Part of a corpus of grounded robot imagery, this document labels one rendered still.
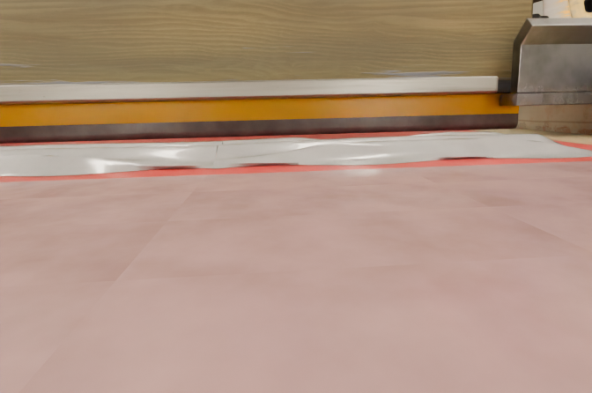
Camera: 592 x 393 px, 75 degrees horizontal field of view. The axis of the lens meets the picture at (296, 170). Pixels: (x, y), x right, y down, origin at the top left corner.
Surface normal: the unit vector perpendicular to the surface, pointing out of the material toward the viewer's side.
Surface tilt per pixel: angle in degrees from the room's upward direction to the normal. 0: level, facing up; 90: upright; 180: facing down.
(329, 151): 10
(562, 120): 90
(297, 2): 56
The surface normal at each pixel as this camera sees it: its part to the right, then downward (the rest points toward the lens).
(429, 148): 0.01, -0.69
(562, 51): 0.07, 0.16
